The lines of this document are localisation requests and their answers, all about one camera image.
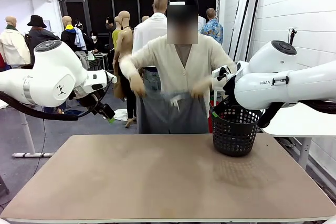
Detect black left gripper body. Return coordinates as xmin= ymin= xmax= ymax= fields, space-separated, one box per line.
xmin=75 ymin=91 xmax=106 ymax=115

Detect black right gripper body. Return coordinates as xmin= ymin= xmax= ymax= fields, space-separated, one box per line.
xmin=221 ymin=75 xmax=238 ymax=104

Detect grey training pants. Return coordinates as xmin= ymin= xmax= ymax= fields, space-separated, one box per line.
xmin=136 ymin=90 xmax=211 ymax=135

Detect person's left forearm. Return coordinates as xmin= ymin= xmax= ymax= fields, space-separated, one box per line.
xmin=204 ymin=58 xmax=237 ymax=88

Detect person's right forearm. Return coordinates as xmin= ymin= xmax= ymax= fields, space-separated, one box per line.
xmin=119 ymin=53 xmax=142 ymax=83

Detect person's left hand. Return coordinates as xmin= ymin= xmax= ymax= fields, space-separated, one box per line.
xmin=190 ymin=79 xmax=212 ymax=100

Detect person's right hand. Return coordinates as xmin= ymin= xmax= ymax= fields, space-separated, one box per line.
xmin=130 ymin=73 xmax=146 ymax=98

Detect white cloth on floor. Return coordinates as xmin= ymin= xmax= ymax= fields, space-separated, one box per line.
xmin=114 ymin=109 xmax=130 ymax=122

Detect black perforated plastic basket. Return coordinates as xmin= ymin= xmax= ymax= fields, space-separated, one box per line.
xmin=209 ymin=102 xmax=264 ymax=157

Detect small white background table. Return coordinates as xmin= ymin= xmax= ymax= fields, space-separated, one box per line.
xmin=93 ymin=52 xmax=110 ymax=71

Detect person with white face mask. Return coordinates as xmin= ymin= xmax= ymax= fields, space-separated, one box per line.
xmin=89 ymin=31 xmax=106 ymax=54

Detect man in blue floral shirt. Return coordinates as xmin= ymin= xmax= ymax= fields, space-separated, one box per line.
xmin=200 ymin=7 xmax=224 ymax=46

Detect mannequin with yellow scarf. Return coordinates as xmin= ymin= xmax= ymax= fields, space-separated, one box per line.
xmin=60 ymin=15 xmax=89 ymax=53

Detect person in cream cardigan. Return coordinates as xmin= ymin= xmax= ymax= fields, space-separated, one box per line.
xmin=119 ymin=0 xmax=237 ymax=134

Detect bare beige mannequin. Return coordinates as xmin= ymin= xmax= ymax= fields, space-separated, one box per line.
xmin=112 ymin=10 xmax=137 ymax=128

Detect mannequin in yellow top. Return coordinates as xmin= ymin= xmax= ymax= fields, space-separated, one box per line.
xmin=112 ymin=16 xmax=122 ymax=50

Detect white table with T-foot leg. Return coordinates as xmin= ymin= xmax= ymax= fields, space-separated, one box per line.
xmin=0 ymin=99 xmax=55 ymax=158

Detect black framed white reflector panel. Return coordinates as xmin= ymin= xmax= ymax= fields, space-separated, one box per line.
xmin=227 ymin=0 xmax=254 ymax=61
xmin=244 ymin=0 xmax=263 ymax=63

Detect person in black clothes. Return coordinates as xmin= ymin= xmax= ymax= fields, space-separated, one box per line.
xmin=104 ymin=16 xmax=117 ymax=51

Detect wide white side table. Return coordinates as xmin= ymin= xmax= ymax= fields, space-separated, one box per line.
xmin=261 ymin=100 xmax=336 ymax=171

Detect person in black bucket hat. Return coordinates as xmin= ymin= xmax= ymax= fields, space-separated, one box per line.
xmin=25 ymin=15 xmax=61 ymax=66

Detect mannequin in white shirt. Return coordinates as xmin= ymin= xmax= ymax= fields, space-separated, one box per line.
xmin=132 ymin=0 xmax=169 ymax=99

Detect mannequin in cream jacket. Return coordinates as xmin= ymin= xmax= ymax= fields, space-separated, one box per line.
xmin=0 ymin=16 xmax=32 ymax=69

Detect dark grey metal stand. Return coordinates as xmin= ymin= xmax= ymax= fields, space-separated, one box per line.
xmin=0 ymin=174 xmax=11 ymax=198

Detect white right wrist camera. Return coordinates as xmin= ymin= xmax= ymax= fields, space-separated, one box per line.
xmin=211 ymin=65 xmax=232 ymax=83

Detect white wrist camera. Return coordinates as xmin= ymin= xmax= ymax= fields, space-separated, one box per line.
xmin=103 ymin=69 xmax=118 ymax=84
xmin=211 ymin=65 xmax=232 ymax=83

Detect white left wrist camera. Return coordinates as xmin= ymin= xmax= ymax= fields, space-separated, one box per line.
xmin=103 ymin=69 xmax=118 ymax=84

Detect thin black floor cable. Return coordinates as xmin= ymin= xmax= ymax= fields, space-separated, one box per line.
xmin=33 ymin=119 xmax=46 ymax=177

